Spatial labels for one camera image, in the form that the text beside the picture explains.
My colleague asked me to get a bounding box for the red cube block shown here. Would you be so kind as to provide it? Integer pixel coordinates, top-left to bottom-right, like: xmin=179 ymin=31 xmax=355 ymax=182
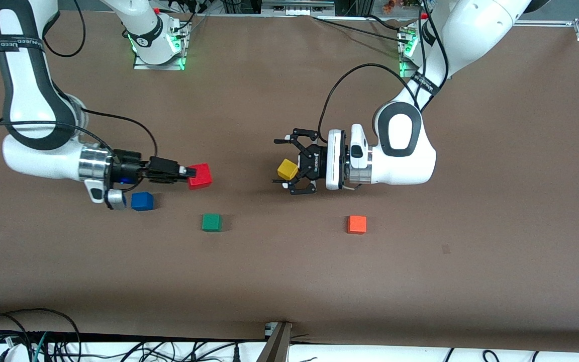
xmin=187 ymin=162 xmax=214 ymax=191

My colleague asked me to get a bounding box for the yellow cube block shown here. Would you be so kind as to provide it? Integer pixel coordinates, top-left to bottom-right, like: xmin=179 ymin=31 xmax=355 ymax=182
xmin=276 ymin=158 xmax=300 ymax=181

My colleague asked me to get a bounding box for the blue cube block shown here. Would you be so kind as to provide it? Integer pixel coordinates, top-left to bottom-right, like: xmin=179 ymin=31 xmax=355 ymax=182
xmin=131 ymin=192 xmax=154 ymax=212

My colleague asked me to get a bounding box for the green cube block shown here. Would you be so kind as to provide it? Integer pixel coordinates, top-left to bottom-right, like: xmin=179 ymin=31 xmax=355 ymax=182
xmin=202 ymin=213 xmax=223 ymax=233

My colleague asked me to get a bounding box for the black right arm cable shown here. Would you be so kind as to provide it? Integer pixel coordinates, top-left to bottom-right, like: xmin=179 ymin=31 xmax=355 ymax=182
xmin=0 ymin=0 xmax=158 ymax=162

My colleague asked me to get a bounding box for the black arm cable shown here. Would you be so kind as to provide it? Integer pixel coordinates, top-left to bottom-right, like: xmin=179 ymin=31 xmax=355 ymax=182
xmin=318 ymin=63 xmax=422 ymax=144
xmin=0 ymin=0 xmax=158 ymax=162

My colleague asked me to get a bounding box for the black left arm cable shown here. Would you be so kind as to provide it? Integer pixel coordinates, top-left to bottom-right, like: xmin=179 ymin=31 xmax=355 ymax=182
xmin=318 ymin=63 xmax=422 ymax=144

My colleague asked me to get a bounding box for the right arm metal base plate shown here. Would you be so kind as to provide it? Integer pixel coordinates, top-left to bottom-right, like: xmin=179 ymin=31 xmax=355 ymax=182
xmin=133 ymin=19 xmax=189 ymax=71

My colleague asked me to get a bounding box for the long black base cable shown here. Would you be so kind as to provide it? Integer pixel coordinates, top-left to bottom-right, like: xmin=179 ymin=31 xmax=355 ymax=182
xmin=314 ymin=17 xmax=411 ymax=42

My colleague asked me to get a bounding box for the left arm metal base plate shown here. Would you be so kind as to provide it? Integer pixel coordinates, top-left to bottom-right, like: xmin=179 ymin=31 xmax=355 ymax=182
xmin=398 ymin=28 xmax=424 ymax=79

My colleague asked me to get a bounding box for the grey camera mount bar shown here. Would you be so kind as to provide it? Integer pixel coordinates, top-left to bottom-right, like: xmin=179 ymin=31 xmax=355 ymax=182
xmin=257 ymin=322 xmax=293 ymax=362

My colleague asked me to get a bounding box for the black looped floor cable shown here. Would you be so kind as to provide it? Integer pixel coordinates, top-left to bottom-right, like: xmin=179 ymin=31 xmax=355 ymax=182
xmin=0 ymin=308 xmax=82 ymax=362

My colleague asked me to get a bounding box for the teal cable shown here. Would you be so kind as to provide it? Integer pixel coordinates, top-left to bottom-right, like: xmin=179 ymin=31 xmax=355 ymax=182
xmin=32 ymin=332 xmax=49 ymax=362

